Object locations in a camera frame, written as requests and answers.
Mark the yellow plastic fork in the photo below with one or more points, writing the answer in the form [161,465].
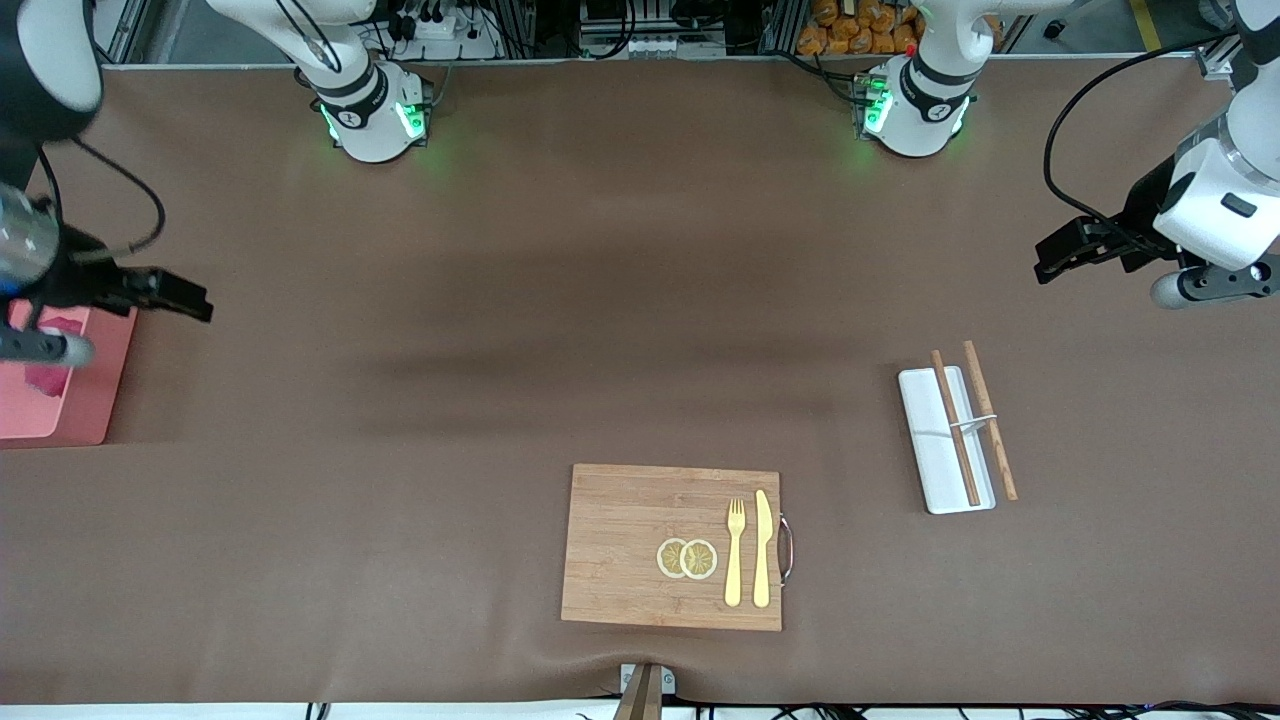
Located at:
[734,570]

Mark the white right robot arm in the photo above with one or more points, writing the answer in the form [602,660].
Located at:
[350,100]

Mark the pink plastic box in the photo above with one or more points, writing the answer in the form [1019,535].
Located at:
[95,400]

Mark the pile of orange objects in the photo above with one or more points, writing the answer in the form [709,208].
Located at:
[855,25]

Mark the yellow plastic knife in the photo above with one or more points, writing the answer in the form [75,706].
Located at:
[762,550]

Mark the white rectangular tray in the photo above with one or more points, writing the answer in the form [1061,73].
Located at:
[930,470]

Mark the dark red cloth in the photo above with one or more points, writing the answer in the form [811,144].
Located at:
[50,380]

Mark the grey electrical control unit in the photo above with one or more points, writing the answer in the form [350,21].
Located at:
[650,30]

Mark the wooden post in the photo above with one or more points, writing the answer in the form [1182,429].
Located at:
[640,700]

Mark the white table corner clamp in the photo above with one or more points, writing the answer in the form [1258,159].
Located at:
[1216,64]

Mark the bamboo cutting board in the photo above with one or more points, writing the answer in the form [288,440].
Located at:
[620,540]

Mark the metal mounting bracket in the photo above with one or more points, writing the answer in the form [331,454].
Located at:
[628,680]

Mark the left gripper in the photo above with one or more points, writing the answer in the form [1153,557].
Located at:
[1133,228]

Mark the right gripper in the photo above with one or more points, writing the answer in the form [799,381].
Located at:
[75,278]

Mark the white power strip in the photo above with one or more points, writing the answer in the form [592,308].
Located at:
[440,35]

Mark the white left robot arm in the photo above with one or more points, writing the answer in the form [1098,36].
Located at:
[930,100]

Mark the lemon slice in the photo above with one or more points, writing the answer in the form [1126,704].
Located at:
[699,560]
[667,558]

